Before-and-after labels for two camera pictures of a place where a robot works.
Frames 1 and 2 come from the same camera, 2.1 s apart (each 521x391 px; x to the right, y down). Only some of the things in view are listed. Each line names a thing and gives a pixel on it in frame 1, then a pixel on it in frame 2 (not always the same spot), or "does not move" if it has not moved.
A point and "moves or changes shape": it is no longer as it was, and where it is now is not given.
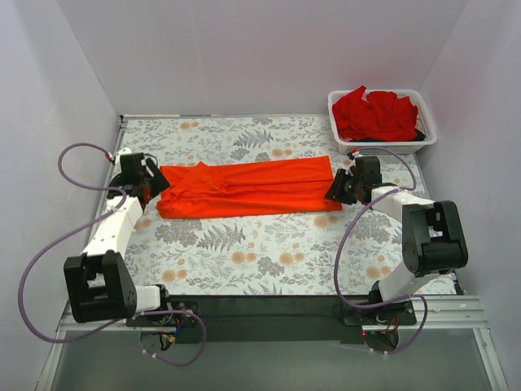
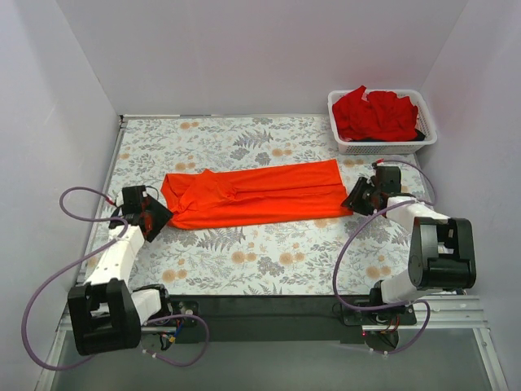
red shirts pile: x=384 y=117 does not move
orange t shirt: x=279 y=186 moves or changes shape
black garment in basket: x=420 y=137 does not move
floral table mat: x=349 y=252 does not move
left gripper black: x=151 y=181 -> x=154 y=220
